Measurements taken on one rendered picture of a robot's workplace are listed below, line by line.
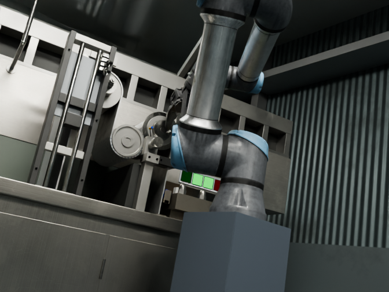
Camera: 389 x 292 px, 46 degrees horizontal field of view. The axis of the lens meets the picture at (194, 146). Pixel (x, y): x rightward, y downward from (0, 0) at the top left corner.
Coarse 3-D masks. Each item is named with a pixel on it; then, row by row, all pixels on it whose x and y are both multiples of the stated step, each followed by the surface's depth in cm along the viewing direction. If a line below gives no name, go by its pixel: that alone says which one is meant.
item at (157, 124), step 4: (160, 120) 173; (156, 124) 172; (160, 124) 172; (164, 124) 173; (156, 128) 171; (160, 128) 173; (164, 128) 173; (152, 132) 172; (156, 132) 171; (160, 132) 172; (164, 132) 173; (156, 136) 171; (160, 136) 172; (164, 136) 172; (168, 136) 173
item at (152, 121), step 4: (156, 116) 174; (160, 116) 175; (164, 116) 175; (152, 120) 173; (156, 120) 173; (164, 120) 175; (148, 124) 172; (152, 124) 172; (172, 124) 176; (148, 128) 171; (148, 132) 171; (152, 136) 171; (164, 140) 174; (168, 140) 174; (164, 144) 173
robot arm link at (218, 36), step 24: (216, 0) 111; (240, 0) 111; (216, 24) 113; (240, 24) 114; (216, 48) 114; (216, 72) 115; (192, 96) 118; (216, 96) 117; (192, 120) 117; (216, 120) 120; (192, 144) 117; (216, 144) 118; (192, 168) 120; (216, 168) 119
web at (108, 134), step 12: (120, 84) 170; (120, 96) 170; (108, 120) 174; (108, 132) 169; (60, 144) 167; (96, 144) 179; (108, 144) 166; (60, 156) 161; (96, 156) 181; (108, 156) 172; (120, 156) 165; (132, 156) 167; (60, 168) 155
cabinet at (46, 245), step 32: (0, 224) 118; (32, 224) 122; (64, 224) 126; (96, 224) 130; (128, 224) 135; (0, 256) 116; (32, 256) 120; (64, 256) 124; (96, 256) 128; (128, 256) 133; (160, 256) 137; (0, 288) 115; (32, 288) 119; (64, 288) 123; (96, 288) 127; (128, 288) 131; (160, 288) 136
